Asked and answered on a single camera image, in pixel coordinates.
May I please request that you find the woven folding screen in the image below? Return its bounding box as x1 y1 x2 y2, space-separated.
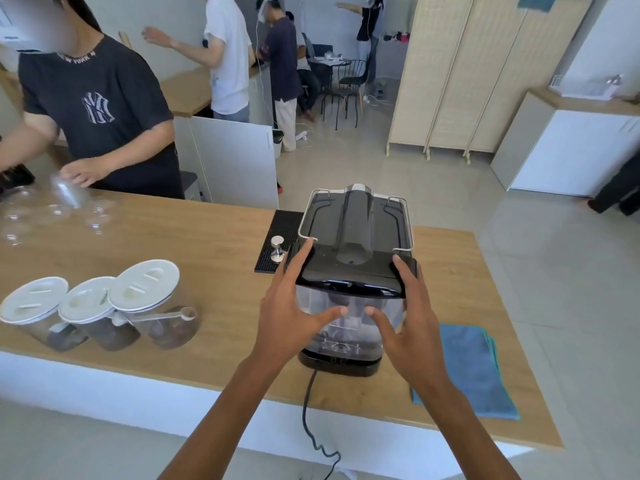
386 0 597 164

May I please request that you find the black rubber tamping mat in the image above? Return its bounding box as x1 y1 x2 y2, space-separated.
254 209 307 275

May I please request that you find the black chair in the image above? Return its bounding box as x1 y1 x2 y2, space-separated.
320 59 372 130

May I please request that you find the clear plastic measuring scoop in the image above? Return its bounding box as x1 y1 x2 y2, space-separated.
112 307 199 328

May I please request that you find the person's right forearm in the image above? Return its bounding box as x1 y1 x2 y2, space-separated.
414 379 524 480

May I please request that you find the person's left hand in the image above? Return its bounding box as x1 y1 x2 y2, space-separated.
249 238 349 369

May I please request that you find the black tray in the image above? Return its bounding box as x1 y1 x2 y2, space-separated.
0 164 37 201

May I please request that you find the person's right hand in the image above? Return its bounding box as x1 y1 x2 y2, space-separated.
364 255 449 396

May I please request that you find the white counter with wooden top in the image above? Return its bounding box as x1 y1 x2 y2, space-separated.
159 64 280 211

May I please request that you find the person's left forearm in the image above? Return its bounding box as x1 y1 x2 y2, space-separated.
157 352 294 480

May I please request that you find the black round table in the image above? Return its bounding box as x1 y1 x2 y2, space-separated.
307 56 352 120

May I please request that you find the white dish rack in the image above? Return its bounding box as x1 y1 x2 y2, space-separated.
548 74 626 101

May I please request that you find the teal cloth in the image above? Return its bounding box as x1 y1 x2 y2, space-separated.
483 329 521 421

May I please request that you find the black coffee machine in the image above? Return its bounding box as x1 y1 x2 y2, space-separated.
294 183 419 378

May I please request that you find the black power cable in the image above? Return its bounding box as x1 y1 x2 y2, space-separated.
301 368 344 480

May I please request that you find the white cabinet with wooden top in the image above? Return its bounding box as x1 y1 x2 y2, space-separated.
490 87 640 198

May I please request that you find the glass jar with white lid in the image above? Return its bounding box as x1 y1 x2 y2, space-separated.
58 276 142 352
107 259 202 351
0 277 90 352

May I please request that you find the clear drinking glass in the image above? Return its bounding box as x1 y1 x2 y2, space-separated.
82 197 119 235
49 172 92 211
0 187 39 246
29 194 72 226

